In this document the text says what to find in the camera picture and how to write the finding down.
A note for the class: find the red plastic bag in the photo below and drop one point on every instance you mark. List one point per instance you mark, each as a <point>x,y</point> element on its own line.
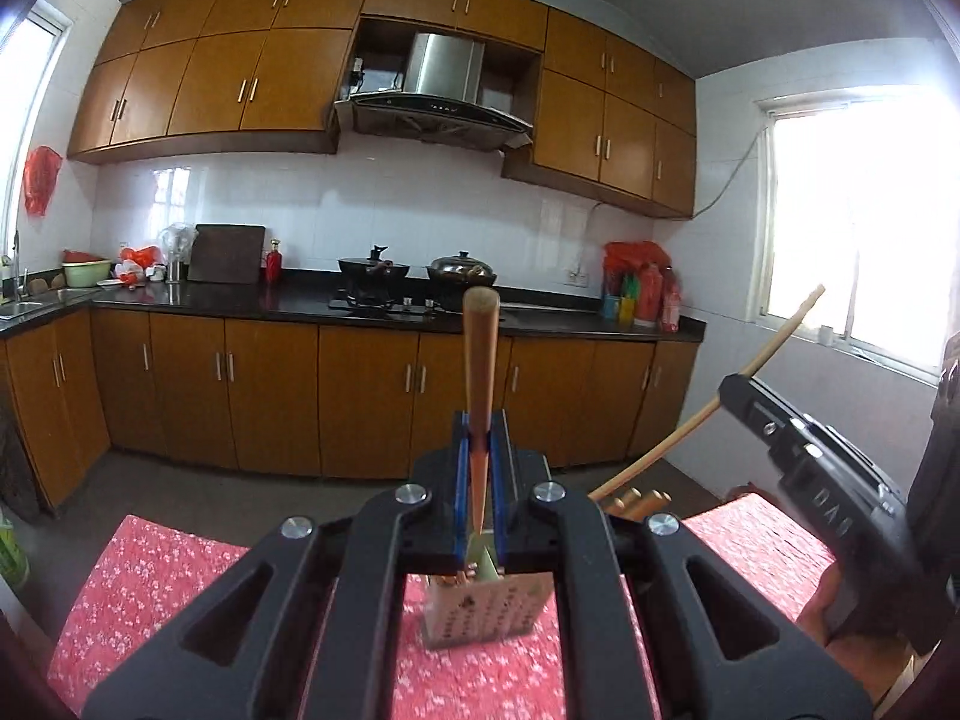
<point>630,253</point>
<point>139,255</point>
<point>41,180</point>

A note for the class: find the gas stove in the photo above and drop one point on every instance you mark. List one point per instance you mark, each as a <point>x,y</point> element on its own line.
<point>375,304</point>

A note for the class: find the steel sink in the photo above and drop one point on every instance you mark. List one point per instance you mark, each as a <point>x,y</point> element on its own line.
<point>22,307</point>

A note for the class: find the red floral tablecloth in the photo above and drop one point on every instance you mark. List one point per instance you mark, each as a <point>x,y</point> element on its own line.
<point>150,600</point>

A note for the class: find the green and yellow containers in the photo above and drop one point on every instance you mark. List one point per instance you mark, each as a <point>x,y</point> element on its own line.
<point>626,304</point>

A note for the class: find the reddish wooden utensil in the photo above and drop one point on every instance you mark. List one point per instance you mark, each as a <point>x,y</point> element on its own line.
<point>480,360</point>

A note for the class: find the dark cutting board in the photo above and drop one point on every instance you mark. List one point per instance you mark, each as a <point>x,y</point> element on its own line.
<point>225,255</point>

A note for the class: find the white plate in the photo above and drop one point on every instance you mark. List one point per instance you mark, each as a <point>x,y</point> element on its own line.
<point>112,283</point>

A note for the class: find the brown lower kitchen cabinets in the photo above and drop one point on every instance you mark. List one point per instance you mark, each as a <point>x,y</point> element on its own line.
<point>277,390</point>

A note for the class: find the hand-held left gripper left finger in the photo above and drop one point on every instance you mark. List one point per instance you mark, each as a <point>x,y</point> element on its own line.
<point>465,487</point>

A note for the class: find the green basin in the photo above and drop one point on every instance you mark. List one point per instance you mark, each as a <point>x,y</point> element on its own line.
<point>84,270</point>

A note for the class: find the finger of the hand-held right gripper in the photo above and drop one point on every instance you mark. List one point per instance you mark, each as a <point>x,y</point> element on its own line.
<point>750,405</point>

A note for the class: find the wok with lid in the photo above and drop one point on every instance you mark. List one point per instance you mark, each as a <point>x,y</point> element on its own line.
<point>461,268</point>

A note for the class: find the clear bottle with red label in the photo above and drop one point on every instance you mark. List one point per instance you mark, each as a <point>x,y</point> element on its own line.
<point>670,307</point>

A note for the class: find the green plastic container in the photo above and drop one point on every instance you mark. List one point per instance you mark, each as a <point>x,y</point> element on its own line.
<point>9,547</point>

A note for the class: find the metal faucet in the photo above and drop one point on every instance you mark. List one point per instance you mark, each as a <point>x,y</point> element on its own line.
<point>16,270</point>

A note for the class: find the white perforated utensil holder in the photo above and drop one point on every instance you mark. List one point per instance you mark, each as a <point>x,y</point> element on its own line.
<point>487,607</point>

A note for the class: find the white wall socket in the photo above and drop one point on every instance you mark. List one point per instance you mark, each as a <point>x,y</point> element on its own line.
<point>576,277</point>

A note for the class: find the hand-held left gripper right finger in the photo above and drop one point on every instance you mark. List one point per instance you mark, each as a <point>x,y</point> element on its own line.
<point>504,487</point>

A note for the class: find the steel range hood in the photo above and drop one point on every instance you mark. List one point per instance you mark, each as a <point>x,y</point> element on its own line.
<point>442,67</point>

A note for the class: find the person's right hand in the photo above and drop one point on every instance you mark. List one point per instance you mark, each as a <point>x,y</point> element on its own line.
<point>821,604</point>

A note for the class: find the brown upper kitchen cabinets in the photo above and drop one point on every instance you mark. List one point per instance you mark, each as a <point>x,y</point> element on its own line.
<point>210,82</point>

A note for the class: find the large red bottle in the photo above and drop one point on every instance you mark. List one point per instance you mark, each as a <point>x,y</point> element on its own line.
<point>651,292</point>

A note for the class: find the black kitchen countertop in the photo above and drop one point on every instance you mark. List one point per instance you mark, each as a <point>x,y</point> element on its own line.
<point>225,300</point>

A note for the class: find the brown kitchen cabinets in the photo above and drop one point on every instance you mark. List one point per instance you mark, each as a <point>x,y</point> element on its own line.
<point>210,82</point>
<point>277,390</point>

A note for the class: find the small red bottle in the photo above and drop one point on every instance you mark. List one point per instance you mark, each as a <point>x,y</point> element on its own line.
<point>274,266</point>

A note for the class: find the bright window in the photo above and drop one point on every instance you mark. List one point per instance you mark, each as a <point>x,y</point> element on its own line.
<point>847,240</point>
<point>22,127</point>

